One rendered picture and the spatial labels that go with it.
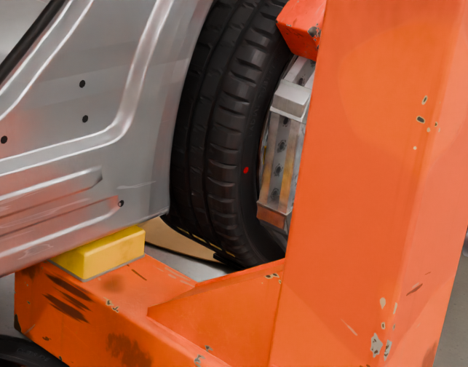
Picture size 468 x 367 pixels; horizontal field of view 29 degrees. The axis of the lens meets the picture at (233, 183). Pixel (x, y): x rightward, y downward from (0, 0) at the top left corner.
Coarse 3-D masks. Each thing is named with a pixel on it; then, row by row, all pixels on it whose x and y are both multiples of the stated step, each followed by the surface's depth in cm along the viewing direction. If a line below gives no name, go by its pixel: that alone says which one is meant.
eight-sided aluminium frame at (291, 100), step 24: (288, 72) 149; (312, 72) 151; (288, 96) 146; (288, 120) 151; (288, 144) 148; (264, 168) 153; (288, 168) 150; (264, 192) 154; (288, 192) 151; (264, 216) 156; (288, 216) 153
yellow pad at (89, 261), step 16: (112, 240) 145; (128, 240) 147; (144, 240) 150; (64, 256) 144; (80, 256) 141; (96, 256) 142; (112, 256) 145; (128, 256) 148; (144, 256) 151; (80, 272) 142; (96, 272) 143
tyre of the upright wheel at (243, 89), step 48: (240, 0) 153; (240, 48) 148; (288, 48) 151; (192, 96) 152; (240, 96) 147; (192, 144) 154; (240, 144) 150; (192, 192) 159; (240, 192) 155; (240, 240) 161
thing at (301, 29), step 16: (288, 0) 144; (304, 0) 143; (320, 0) 141; (288, 16) 142; (304, 16) 141; (320, 16) 140; (288, 32) 143; (304, 32) 140; (320, 32) 140; (304, 48) 145
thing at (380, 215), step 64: (384, 0) 94; (448, 0) 90; (320, 64) 102; (384, 64) 96; (448, 64) 92; (320, 128) 104; (384, 128) 98; (448, 128) 97; (320, 192) 106; (384, 192) 100; (448, 192) 104; (320, 256) 108; (384, 256) 102; (448, 256) 111; (320, 320) 111; (384, 320) 105
